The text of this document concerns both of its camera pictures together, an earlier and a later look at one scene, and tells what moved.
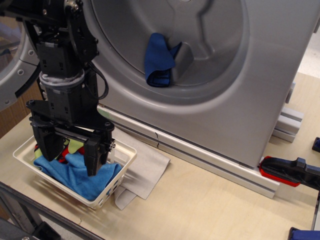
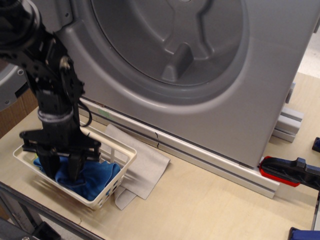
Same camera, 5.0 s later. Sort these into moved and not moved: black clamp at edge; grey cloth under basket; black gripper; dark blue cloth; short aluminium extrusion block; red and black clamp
Moved: dark blue cloth; black gripper
Not moved: black clamp at edge; grey cloth under basket; red and black clamp; short aluminium extrusion block
